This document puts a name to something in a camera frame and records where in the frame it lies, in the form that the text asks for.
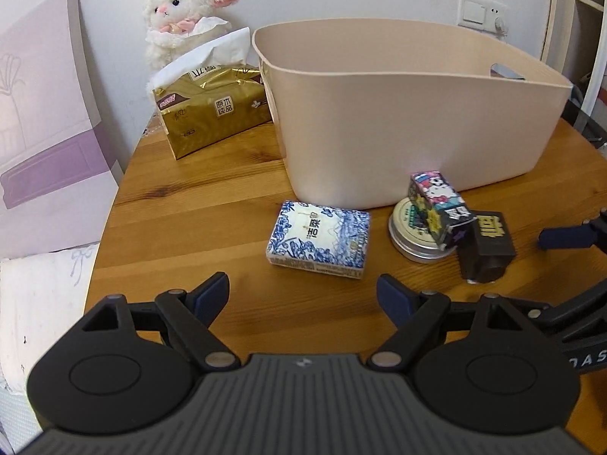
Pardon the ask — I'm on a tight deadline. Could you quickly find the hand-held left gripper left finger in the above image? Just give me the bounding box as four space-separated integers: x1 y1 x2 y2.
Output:
80 271 242 373

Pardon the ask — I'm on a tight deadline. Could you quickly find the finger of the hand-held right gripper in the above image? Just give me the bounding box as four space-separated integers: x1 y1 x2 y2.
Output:
524 286 607 343
539 215 607 252

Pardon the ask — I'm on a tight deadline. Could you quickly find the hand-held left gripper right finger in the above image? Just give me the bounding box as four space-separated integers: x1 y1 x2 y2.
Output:
370 273 528 373

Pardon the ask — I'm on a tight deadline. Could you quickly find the round metal tin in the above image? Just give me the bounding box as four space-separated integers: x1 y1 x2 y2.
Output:
388 196 464 264

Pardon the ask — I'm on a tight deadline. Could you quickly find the small black box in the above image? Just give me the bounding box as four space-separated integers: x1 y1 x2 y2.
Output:
457 210 517 286

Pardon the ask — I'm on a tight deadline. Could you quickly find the blue floral tissue packet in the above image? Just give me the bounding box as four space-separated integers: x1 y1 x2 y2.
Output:
266 200 372 282

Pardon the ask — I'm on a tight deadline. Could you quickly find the cartoon printed small box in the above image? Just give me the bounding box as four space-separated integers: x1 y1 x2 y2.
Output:
409 169 477 251

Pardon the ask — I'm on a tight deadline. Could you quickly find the beige plastic basket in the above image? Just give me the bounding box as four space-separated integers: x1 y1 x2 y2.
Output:
252 20 575 210

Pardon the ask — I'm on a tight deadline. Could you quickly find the dark chair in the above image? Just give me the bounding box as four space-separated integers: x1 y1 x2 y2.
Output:
566 73 607 157

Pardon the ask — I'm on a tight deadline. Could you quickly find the white cloth with bow print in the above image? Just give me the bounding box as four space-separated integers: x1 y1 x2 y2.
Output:
0 242 101 437

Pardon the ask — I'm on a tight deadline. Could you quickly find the gold tissue pack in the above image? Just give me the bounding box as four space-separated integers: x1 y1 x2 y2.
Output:
151 26 274 161

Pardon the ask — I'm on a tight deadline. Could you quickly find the white shelf unit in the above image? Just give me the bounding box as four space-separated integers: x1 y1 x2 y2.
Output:
541 0 607 119

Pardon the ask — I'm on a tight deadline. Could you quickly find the white plush lamb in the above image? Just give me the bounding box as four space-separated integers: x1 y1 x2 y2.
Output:
142 0 245 75

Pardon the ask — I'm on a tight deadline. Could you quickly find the white wall socket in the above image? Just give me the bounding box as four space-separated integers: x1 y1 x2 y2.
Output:
456 0 509 31

